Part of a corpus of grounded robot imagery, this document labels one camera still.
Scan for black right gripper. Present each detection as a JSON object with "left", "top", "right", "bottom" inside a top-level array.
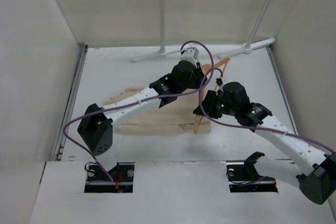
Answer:
[{"left": 193, "top": 90, "right": 238, "bottom": 119}]

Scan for wooden clothes hanger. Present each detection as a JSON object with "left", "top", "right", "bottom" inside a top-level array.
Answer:
[{"left": 194, "top": 57, "right": 230, "bottom": 134}]

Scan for beige trousers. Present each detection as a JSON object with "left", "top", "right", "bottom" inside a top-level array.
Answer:
[{"left": 114, "top": 93, "right": 212, "bottom": 136}]

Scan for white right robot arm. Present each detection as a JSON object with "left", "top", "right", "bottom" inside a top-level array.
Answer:
[{"left": 193, "top": 82, "right": 335, "bottom": 205}]

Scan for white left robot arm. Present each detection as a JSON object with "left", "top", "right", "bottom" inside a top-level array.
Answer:
[{"left": 77, "top": 60, "right": 207, "bottom": 182}]

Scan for white clothes rack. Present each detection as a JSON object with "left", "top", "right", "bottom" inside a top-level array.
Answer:
[{"left": 131, "top": 0, "right": 284, "bottom": 63}]

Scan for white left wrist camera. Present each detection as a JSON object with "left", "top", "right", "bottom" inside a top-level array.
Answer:
[{"left": 180, "top": 47, "right": 199, "bottom": 65}]

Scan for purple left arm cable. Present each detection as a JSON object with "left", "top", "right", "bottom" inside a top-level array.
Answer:
[{"left": 64, "top": 40, "right": 221, "bottom": 183}]

